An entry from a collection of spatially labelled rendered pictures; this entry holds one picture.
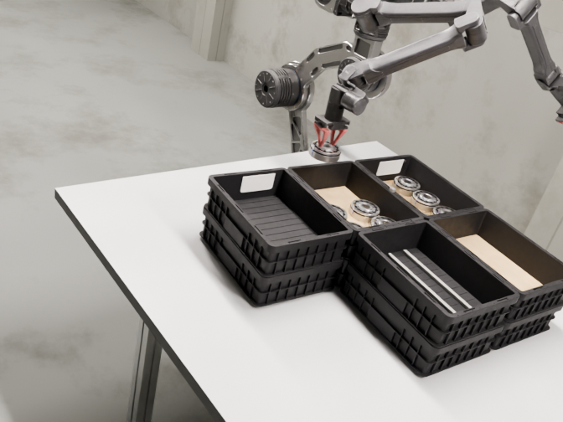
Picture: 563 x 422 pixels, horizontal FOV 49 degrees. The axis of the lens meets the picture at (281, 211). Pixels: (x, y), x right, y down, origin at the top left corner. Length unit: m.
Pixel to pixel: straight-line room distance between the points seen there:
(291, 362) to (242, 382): 0.16
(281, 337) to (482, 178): 2.51
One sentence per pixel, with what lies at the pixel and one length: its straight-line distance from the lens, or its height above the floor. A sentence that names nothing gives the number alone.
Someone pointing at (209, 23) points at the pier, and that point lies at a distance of 5.86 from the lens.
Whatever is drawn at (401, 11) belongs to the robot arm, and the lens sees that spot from 2.10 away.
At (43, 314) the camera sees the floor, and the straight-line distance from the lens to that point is 2.79.
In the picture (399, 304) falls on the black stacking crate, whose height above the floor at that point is 0.84.
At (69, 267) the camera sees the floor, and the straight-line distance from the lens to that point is 3.04.
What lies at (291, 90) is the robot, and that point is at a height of 0.90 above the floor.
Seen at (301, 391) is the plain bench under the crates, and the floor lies 0.70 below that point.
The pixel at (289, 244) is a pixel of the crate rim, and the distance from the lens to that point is 1.72.
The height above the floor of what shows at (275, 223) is 0.83.
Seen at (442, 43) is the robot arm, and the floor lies 1.45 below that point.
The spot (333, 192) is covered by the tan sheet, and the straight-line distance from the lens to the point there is 2.25.
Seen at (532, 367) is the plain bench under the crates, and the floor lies 0.70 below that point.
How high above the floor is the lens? 1.87
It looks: 30 degrees down
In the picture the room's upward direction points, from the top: 14 degrees clockwise
